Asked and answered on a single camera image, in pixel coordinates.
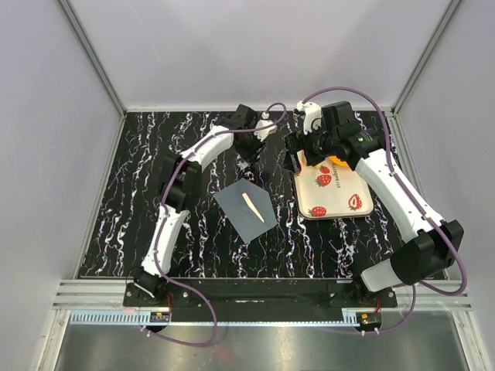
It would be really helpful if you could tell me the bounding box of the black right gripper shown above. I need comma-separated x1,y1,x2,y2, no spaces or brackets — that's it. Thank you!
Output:
282,121,338,174

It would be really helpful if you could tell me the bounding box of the beige lined letter paper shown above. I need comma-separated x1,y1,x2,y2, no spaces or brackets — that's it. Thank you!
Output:
242,192,265,223

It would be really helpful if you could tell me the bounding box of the grey paper envelope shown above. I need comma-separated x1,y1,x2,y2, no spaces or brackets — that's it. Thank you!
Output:
213,179,278,243

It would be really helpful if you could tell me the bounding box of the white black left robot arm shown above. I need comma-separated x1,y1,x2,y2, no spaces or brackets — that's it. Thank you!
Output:
133,104,276,306

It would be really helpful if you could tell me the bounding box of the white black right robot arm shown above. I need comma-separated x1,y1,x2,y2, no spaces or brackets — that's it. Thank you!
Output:
285,100,464,307

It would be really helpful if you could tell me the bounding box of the orange bowl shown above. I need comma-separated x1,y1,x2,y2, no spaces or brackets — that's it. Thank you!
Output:
328,155,349,167

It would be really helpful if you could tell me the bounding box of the strawberry pattern tray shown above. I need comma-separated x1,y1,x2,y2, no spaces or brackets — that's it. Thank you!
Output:
293,151,374,220

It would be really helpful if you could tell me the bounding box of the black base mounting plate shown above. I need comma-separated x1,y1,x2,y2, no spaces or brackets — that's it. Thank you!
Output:
123,278,398,324

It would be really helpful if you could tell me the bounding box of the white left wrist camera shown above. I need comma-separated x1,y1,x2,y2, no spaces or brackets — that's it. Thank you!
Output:
254,112,277,142

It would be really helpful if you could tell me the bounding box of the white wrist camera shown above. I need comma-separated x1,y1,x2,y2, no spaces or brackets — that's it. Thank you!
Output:
295,101,322,135
254,112,277,142

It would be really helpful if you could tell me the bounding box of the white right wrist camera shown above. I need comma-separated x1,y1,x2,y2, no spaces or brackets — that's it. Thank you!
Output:
295,101,322,135

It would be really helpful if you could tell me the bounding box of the white slotted cable duct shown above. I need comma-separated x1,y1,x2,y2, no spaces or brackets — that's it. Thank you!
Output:
70,310,170,326

